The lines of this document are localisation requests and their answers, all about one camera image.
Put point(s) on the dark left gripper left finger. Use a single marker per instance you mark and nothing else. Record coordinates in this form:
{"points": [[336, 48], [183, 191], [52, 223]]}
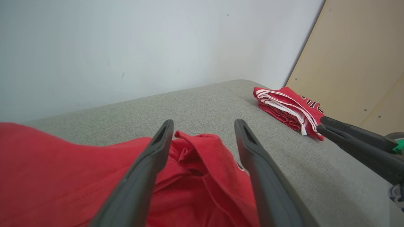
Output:
{"points": [[139, 183]]}

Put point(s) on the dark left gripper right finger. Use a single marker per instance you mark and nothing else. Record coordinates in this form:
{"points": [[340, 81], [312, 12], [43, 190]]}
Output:
{"points": [[271, 195]]}

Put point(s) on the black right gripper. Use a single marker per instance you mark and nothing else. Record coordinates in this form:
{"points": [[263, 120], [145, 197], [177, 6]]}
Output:
{"points": [[400, 146]]}

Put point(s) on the red Bulls 23 shorts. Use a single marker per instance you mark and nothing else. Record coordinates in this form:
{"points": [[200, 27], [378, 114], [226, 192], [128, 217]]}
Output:
{"points": [[63, 176]]}

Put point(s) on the red shirt with white sleeves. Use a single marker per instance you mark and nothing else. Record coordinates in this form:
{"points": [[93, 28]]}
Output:
{"points": [[279, 112]]}

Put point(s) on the light wooden panel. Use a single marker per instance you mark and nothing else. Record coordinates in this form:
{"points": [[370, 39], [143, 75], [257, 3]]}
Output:
{"points": [[356, 63]]}

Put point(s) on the grey fabric sofa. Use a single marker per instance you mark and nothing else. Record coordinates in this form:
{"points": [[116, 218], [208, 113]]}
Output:
{"points": [[205, 107]]}

